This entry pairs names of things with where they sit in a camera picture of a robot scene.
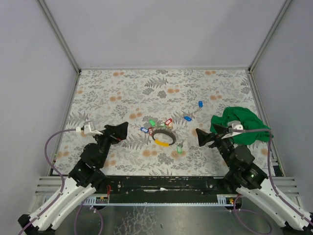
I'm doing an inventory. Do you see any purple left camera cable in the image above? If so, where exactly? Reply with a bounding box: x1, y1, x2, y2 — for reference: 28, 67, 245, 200
17, 127, 81, 235

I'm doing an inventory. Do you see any floral table mat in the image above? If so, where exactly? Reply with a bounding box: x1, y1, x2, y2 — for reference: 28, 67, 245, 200
55, 70, 257, 176

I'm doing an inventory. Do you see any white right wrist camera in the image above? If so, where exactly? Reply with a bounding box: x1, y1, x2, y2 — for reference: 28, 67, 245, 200
222, 121, 245, 139

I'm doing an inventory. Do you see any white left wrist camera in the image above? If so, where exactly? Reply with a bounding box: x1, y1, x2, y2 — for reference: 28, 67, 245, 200
75, 120, 103, 137

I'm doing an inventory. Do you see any purple floor cable left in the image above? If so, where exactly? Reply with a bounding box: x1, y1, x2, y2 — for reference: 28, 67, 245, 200
74, 199, 105, 235

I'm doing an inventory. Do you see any blue tag key upper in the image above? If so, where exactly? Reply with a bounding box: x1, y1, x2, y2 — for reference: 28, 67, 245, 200
195, 100, 203, 113

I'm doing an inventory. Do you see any aluminium frame post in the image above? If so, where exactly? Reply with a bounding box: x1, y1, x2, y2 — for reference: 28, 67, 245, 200
36, 0, 81, 74
248, 0, 293, 72

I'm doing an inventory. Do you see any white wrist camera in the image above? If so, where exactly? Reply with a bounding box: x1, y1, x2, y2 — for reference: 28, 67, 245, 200
75, 120, 103, 137
222, 121, 245, 139

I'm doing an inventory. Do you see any white cable duct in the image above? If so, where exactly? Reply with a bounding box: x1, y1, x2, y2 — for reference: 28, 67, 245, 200
85, 191, 236, 207

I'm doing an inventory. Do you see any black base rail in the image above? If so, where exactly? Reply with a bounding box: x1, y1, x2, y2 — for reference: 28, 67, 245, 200
95, 176, 237, 197

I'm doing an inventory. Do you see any purple camera cable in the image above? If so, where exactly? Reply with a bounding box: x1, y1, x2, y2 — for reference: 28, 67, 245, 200
241, 128, 313, 227
17, 127, 81, 235

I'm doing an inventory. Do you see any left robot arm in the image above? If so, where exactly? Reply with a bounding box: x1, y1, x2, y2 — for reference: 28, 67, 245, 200
18, 121, 129, 235

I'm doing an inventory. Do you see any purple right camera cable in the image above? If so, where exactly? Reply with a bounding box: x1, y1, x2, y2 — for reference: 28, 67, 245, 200
241, 128, 313, 227

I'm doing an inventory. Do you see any green cloth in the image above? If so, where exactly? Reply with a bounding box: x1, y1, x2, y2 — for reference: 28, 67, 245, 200
210, 107, 269, 145

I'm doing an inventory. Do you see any purple floor cable right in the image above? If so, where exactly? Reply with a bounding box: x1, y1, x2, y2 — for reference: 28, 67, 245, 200
232, 195, 273, 235

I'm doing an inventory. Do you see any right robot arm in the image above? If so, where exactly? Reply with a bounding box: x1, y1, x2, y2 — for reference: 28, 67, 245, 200
196, 121, 313, 235

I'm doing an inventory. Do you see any left aluminium frame post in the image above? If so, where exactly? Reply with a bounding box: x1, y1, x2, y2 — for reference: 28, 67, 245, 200
36, 0, 81, 74

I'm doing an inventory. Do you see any spiral keyring with yellow handle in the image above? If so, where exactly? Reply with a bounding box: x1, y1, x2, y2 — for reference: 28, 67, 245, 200
139, 118, 184, 154

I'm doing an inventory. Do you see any purple floor cable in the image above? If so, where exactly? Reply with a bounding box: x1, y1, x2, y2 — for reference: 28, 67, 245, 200
232, 195, 273, 235
74, 199, 105, 235

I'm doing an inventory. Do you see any right aluminium frame post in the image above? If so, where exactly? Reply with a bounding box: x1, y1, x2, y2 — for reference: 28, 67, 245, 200
248, 0, 293, 72

